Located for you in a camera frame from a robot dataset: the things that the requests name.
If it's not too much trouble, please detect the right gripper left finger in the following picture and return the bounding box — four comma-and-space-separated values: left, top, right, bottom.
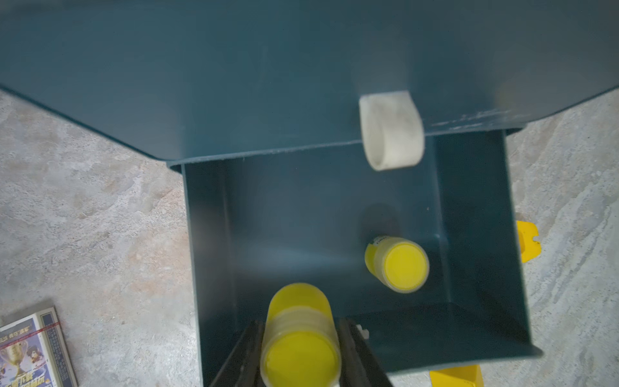
210, 321, 265, 387

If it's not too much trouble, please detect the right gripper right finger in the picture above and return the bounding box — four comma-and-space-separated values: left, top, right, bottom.
337, 319, 393, 387

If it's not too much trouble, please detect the teal three-drawer cabinet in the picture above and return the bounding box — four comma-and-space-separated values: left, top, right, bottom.
1, 1, 618, 385

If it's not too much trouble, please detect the small yellow block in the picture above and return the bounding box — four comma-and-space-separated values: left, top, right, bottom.
429, 364, 485, 387

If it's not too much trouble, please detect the yellow triangular holder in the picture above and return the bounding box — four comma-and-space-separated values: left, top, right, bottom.
517, 221, 542, 263

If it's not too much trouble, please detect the playing card box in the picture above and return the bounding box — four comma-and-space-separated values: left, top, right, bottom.
1, 306, 78, 387

